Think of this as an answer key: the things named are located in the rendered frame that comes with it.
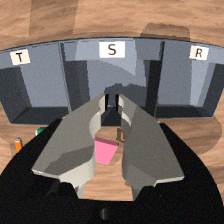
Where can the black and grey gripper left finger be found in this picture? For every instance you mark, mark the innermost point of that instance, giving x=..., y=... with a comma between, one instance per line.
x=63, y=152

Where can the grey three-compartment bin rack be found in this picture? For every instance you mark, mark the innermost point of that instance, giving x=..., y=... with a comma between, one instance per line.
x=32, y=91

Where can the green battery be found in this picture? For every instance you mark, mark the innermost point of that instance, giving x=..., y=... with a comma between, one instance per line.
x=39, y=130

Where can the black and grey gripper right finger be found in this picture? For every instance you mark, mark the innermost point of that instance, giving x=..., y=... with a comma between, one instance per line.
x=153, y=155

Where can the orange battery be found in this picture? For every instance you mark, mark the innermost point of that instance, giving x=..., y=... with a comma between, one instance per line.
x=17, y=143

